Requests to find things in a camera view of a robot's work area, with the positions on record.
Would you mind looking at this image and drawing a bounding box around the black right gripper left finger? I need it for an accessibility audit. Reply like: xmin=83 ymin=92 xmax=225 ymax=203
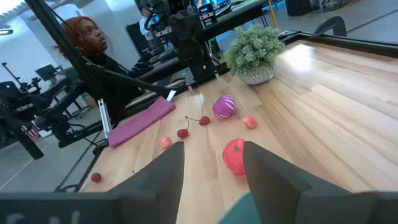
xmin=107 ymin=141 xmax=186 ymax=224

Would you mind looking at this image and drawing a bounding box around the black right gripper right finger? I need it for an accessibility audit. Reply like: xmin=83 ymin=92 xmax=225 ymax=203
xmin=242 ymin=141 xmax=352 ymax=224

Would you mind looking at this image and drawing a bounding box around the purple white striped ball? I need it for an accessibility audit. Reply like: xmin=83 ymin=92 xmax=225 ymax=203
xmin=212 ymin=95 xmax=237 ymax=121

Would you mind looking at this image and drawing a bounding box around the large red toy strawberry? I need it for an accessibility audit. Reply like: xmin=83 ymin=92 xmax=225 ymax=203
xmin=221 ymin=138 xmax=247 ymax=179

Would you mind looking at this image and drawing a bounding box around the pink toy raspberry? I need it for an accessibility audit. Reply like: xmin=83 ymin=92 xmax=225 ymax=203
xmin=160 ymin=136 xmax=173 ymax=150
xmin=243 ymin=114 xmax=259 ymax=129

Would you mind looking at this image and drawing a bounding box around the teal plastic tupperware container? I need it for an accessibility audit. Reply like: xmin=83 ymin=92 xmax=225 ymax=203
xmin=217 ymin=191 xmax=262 ymax=224

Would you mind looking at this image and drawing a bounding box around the green plant in white pot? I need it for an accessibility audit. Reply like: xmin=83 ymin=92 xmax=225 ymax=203
xmin=224 ymin=24 xmax=286 ymax=86

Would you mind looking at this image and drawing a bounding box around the magenta folded cloth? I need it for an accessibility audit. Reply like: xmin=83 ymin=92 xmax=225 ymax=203
xmin=107 ymin=96 xmax=177 ymax=148

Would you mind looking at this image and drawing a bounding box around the black office desk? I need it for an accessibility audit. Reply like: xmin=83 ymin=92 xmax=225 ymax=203
xmin=124 ymin=0 xmax=271 ymax=110

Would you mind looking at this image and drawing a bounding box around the person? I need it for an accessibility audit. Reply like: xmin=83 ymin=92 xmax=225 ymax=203
xmin=134 ymin=0 xmax=162 ymax=43
xmin=52 ymin=16 xmax=153 ymax=124

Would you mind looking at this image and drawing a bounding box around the yellow pole with black foot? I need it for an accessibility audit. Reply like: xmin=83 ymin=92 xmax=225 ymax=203
xmin=267 ymin=0 xmax=279 ymax=29

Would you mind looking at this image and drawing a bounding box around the black floor box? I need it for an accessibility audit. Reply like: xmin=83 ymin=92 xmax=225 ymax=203
xmin=284 ymin=0 xmax=321 ymax=17

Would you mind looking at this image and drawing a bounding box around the black curved bar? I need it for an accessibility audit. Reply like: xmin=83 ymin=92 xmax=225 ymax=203
xmin=312 ymin=16 xmax=348 ymax=37

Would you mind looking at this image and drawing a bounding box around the dark background monitor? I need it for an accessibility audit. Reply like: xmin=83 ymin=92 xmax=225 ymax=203
xmin=34 ymin=63 xmax=57 ymax=82

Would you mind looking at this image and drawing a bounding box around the black background robot rig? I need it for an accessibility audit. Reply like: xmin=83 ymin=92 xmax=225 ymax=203
xmin=0 ymin=62 xmax=81 ymax=160

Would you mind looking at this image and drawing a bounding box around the silver metal rail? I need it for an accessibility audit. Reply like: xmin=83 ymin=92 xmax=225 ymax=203
xmin=97 ymin=98 xmax=113 ymax=139

